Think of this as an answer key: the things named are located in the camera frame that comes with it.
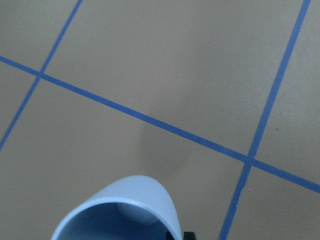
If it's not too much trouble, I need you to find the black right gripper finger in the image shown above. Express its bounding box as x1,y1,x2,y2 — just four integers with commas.
183,231,196,240

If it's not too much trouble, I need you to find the light blue cup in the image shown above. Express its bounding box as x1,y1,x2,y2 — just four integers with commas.
51,175,184,240

